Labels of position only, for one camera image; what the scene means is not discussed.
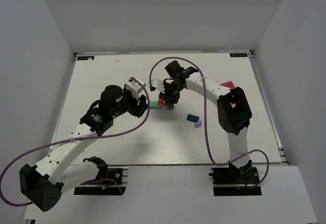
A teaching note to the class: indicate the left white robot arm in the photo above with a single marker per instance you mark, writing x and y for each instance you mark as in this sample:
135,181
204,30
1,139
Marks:
44,182

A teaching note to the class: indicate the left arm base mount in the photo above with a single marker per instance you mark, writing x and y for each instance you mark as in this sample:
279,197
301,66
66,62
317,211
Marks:
114,186

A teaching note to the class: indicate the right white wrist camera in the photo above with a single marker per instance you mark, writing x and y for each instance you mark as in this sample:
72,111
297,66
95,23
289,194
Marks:
157,84

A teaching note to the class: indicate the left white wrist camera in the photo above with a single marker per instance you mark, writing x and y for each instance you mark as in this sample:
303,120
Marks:
136,86

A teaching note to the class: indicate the orange cube block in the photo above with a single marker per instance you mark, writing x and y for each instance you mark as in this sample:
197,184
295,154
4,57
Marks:
161,102

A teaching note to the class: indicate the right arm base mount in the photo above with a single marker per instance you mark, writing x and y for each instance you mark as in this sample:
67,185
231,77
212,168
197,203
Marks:
225,184

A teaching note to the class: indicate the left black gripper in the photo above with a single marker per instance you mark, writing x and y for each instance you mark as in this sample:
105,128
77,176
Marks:
140,106

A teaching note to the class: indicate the small purple block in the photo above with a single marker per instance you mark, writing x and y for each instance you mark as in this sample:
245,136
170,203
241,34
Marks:
198,124

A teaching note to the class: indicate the pink plastic box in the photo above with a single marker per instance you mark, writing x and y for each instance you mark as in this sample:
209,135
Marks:
229,84

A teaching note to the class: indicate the left blue table label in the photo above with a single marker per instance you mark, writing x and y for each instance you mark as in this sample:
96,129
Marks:
85,58

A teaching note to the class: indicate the blue table label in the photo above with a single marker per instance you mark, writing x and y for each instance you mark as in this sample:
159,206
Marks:
85,58
238,55

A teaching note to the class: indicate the right blue table label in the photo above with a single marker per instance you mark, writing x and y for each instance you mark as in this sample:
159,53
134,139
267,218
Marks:
238,55

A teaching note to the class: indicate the blue rectangular block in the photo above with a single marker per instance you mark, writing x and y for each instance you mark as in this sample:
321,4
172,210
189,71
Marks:
192,118

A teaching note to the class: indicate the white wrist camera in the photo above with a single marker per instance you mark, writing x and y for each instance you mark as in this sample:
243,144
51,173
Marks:
157,84
136,86

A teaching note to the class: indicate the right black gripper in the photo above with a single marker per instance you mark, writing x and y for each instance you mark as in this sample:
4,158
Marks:
171,96

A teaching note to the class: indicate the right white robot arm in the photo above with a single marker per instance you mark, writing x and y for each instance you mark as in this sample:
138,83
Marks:
233,110

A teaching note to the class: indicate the green rectangular block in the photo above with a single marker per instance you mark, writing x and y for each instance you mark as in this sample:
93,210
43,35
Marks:
154,105

